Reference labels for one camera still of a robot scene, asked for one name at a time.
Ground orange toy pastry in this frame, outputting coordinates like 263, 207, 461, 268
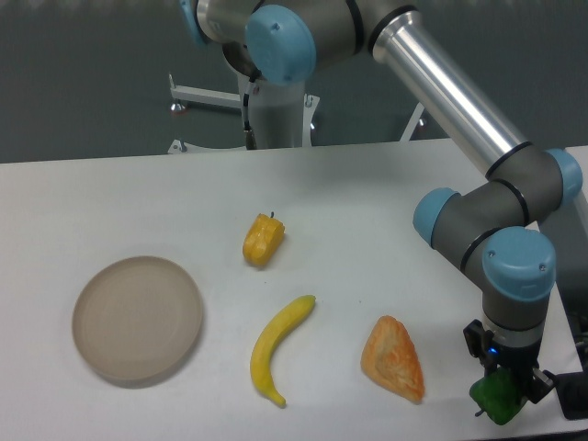
360, 315, 425, 404

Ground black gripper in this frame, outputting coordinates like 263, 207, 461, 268
463, 320, 557, 403

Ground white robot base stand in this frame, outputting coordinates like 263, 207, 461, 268
168, 73, 321, 152

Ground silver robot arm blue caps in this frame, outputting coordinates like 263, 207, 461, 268
179, 1, 582, 404

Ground yellow toy pepper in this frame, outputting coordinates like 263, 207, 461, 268
242, 213, 285, 267

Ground green toy pepper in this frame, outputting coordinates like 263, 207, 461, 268
469, 367, 525, 425

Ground black cable at base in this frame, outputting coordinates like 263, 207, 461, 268
241, 68, 262, 151

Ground black box at table edge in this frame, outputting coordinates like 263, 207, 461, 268
556, 372, 588, 421

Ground yellow toy banana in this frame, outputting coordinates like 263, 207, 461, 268
249, 295, 316, 409

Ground beige round plate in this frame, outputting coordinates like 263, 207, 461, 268
72, 256, 204, 388

